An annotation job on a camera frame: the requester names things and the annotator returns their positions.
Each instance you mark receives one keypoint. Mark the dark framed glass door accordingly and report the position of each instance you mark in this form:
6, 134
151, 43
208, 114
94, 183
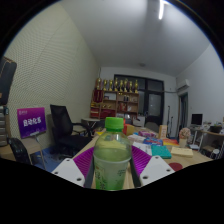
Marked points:
154, 100

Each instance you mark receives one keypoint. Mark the green drink bottle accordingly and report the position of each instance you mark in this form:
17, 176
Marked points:
111, 156

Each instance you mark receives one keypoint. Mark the purple sign board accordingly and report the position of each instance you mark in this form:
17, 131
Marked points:
31, 122

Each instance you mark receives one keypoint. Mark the white stool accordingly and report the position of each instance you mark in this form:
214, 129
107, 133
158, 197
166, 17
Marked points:
217, 154

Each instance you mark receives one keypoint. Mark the small upright cream carton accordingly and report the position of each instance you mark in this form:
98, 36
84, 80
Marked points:
162, 131

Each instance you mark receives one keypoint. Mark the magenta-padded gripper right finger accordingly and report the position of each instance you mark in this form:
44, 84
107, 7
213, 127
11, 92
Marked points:
156, 168

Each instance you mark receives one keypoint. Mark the potted pink flowers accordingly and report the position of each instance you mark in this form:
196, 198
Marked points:
184, 134

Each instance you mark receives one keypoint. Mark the teal notebook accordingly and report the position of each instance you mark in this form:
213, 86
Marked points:
161, 151

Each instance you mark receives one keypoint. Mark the white printed booklet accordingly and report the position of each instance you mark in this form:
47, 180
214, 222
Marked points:
144, 146

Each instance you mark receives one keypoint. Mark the wooden side desk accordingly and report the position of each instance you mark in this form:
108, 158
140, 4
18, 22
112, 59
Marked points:
213, 135

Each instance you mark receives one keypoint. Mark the silver ribbed suitcase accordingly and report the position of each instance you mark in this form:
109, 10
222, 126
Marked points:
3, 128

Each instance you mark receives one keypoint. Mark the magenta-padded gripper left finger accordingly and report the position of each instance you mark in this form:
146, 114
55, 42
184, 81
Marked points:
68, 171

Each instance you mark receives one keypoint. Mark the blue printed book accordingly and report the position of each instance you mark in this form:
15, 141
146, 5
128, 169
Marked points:
153, 141

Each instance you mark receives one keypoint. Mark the white wall air conditioner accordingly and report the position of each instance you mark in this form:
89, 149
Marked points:
183, 84

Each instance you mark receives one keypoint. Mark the orange book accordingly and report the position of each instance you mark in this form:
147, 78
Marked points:
170, 142

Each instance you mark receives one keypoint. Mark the black computer monitor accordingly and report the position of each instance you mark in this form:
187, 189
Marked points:
196, 119

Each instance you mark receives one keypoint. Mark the black office chair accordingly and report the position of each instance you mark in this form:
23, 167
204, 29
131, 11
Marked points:
61, 125

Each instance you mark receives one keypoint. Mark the yellow gift box red ribbon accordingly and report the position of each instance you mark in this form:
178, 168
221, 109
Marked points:
130, 130

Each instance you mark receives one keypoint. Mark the wooden shelf unit with trophies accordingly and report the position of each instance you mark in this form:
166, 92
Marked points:
111, 105

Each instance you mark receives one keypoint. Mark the small white round table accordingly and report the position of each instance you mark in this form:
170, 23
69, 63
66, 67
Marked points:
91, 121

